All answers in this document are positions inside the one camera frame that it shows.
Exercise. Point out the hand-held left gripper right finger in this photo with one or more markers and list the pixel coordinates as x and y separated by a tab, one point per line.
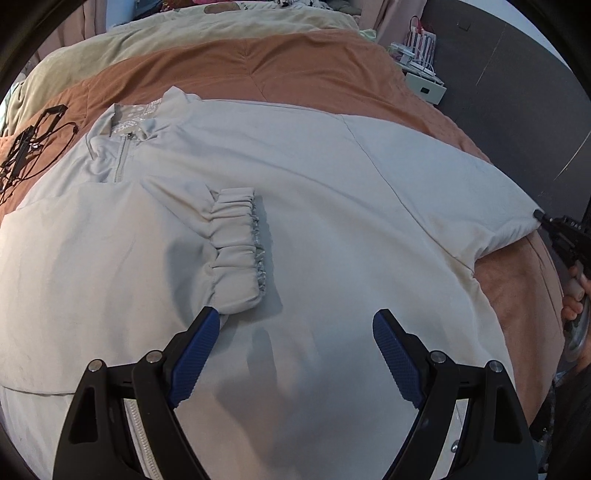
397	355

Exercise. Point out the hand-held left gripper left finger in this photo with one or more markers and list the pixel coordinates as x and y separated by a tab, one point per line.
196	355

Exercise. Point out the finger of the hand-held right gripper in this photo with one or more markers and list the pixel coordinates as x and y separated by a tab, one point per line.
542	218

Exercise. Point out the beige zip jacket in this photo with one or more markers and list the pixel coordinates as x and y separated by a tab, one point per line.
300	184

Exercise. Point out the person's right hand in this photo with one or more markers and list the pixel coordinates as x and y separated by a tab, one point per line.
572	307

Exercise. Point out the person's dark patterned pants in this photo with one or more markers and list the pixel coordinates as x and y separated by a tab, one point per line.
563	415

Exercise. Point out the cream two-drawer nightstand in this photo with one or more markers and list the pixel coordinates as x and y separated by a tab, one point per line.
427	87

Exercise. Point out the small white clutter pile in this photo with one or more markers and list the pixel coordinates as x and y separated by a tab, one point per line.
400	53

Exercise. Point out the light green sheet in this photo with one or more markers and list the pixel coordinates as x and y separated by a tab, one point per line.
369	33

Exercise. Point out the pink curtain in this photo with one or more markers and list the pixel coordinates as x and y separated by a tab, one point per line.
92	16
383	14

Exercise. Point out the orange-brown blanket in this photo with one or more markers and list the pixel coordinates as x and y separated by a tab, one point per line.
277	64

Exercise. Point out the tan blanket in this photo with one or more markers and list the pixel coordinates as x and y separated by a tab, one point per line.
161	32

